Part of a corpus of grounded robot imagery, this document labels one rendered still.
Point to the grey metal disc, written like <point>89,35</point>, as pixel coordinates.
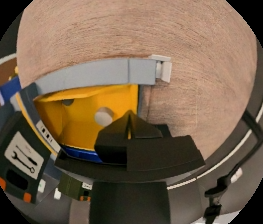
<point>67,102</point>

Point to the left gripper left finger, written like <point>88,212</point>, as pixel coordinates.
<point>116,129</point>

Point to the grey shelf rack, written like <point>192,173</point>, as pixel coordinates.
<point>101,72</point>

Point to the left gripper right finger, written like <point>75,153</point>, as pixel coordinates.
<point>142,129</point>

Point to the yellow bin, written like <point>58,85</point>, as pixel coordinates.
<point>75,125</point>

